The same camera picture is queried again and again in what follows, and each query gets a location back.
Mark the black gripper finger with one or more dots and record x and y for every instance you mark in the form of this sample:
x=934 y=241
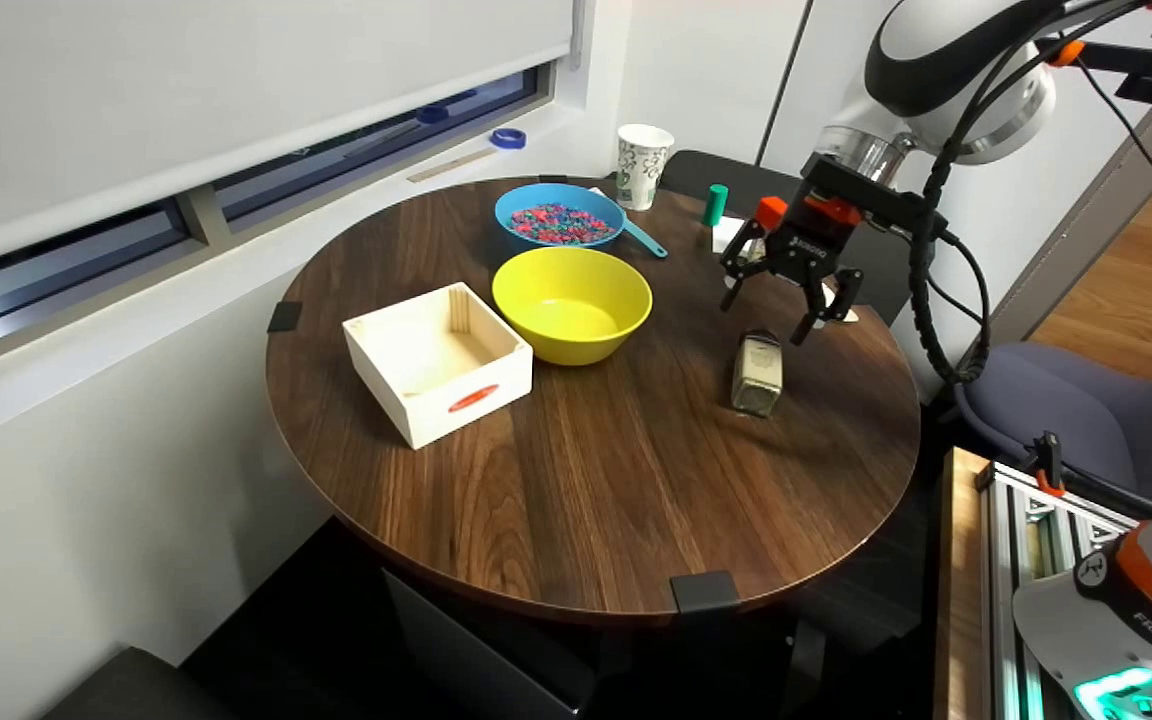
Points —
x=743 y=263
x=837 y=302

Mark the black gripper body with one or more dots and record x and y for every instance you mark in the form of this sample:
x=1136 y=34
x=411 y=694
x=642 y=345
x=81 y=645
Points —
x=810 y=241

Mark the small brown block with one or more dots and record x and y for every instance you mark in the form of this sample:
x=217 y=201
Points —
x=757 y=378

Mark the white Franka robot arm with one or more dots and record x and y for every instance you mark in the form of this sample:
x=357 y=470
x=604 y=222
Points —
x=950 y=60

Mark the spice bottle with green lid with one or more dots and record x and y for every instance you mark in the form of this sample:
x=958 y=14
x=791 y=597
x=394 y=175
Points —
x=718 y=201

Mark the white paper cup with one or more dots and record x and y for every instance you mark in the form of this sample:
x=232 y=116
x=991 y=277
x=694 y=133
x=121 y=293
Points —
x=642 y=166

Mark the yellow bowl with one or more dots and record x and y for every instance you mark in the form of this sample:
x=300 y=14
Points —
x=573 y=311

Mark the blue bowl with candies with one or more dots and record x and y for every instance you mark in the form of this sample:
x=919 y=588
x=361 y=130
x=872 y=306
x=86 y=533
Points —
x=556 y=222

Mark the blue tape roll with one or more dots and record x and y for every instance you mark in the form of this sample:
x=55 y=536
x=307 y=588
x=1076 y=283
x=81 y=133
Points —
x=510 y=138

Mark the grey upholstered chair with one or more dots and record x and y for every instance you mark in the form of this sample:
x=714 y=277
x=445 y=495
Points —
x=1083 y=414

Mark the black tape patch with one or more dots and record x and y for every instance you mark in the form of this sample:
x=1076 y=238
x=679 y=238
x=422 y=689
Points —
x=704 y=594
x=286 y=318

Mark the white wooden box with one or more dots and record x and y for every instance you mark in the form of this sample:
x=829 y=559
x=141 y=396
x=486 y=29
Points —
x=436 y=363

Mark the white window blind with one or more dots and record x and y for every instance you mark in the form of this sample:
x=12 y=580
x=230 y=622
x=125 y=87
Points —
x=200 y=95

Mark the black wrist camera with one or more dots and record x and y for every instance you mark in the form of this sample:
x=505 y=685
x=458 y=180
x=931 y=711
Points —
x=882 y=193

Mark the aluminium robot stand frame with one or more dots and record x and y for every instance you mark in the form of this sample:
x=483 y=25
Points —
x=1001 y=561

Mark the dark table pedestal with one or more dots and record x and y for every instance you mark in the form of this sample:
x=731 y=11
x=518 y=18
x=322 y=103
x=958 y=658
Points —
x=496 y=662

